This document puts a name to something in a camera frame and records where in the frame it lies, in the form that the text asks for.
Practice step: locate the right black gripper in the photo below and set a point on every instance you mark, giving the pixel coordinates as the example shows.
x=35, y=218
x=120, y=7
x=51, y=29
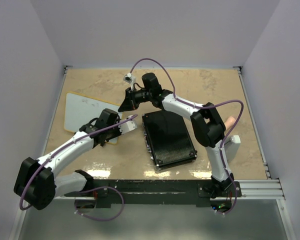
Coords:
x=129, y=103

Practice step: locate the grey white tape dispenser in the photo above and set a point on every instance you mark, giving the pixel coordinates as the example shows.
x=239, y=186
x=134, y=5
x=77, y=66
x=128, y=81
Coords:
x=231, y=147

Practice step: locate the yellow framed whiteboard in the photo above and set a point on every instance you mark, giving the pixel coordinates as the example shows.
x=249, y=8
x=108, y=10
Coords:
x=80, y=110

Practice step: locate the aluminium front rail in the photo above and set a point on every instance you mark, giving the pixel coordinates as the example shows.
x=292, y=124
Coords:
x=257, y=188

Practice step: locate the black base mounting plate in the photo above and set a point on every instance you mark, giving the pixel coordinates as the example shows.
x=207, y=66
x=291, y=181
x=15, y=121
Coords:
x=200, y=192

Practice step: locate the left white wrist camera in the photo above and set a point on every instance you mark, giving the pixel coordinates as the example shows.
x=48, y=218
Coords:
x=127, y=126

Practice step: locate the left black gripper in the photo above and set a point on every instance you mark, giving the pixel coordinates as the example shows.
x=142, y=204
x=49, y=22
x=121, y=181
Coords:
x=118, y=133

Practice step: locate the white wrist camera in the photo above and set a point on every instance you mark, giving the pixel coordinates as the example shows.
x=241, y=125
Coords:
x=127, y=126
x=130, y=79

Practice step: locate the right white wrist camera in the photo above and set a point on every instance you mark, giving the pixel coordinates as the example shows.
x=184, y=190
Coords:
x=130, y=79

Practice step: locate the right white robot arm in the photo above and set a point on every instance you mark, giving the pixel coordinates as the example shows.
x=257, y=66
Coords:
x=208, y=126

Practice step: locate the pink cylindrical tube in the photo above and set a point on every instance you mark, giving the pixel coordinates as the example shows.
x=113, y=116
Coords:
x=230, y=122

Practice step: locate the black hard case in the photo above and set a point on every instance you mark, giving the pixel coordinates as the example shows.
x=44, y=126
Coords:
x=167, y=139

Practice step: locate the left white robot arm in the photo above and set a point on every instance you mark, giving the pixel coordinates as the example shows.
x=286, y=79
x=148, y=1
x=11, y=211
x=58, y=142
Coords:
x=49, y=166

